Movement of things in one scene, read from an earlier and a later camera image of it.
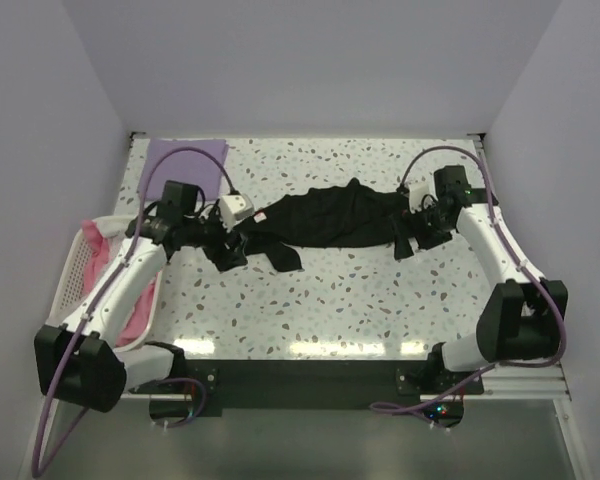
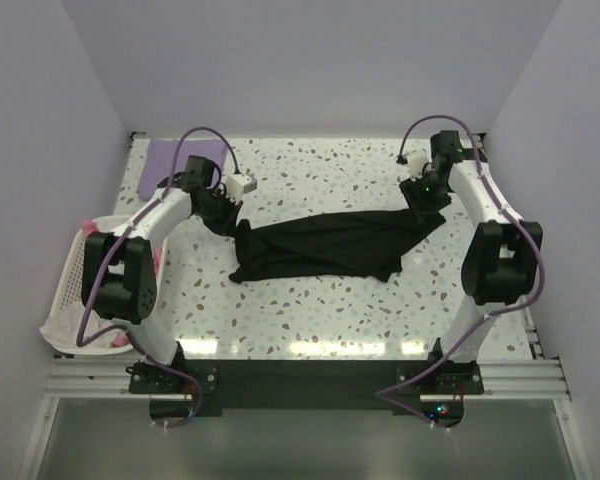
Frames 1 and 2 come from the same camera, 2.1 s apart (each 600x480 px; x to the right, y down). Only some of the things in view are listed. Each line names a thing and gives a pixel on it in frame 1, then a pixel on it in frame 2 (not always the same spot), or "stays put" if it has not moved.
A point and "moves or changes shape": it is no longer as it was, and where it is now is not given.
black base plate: x=308 y=388 stays put
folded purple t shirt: x=186 y=166 stays put
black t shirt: x=345 y=215 moves or changes shape
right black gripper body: x=429 y=229 → x=426 y=194
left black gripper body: x=208 y=233 → x=219 y=211
